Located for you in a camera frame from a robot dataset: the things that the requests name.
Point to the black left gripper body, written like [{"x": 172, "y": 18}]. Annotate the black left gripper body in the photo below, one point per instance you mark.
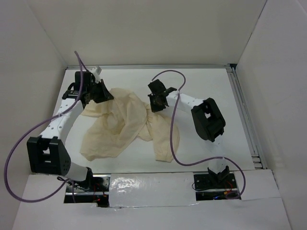
[{"x": 95, "y": 89}]

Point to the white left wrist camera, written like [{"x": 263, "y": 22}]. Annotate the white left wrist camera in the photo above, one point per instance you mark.
[{"x": 96, "y": 73}]

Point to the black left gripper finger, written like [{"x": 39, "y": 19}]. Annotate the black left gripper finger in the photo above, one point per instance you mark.
[
  {"x": 99, "y": 98},
  {"x": 106, "y": 94}
]

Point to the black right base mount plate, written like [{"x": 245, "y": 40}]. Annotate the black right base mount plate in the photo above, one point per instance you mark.
[{"x": 205, "y": 190}]

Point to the cream yellow jacket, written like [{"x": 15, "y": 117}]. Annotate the cream yellow jacket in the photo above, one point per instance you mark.
[{"x": 120, "y": 121}]

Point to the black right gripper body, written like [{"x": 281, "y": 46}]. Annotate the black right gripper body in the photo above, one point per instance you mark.
[{"x": 157, "y": 96}]

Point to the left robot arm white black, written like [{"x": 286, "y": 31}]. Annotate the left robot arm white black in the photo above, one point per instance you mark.
[{"x": 47, "y": 152}]

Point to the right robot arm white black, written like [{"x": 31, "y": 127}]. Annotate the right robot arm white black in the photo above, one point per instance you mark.
[{"x": 208, "y": 122}]

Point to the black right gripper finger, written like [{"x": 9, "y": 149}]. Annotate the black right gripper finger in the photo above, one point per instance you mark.
[
  {"x": 163, "y": 102},
  {"x": 154, "y": 103}
]

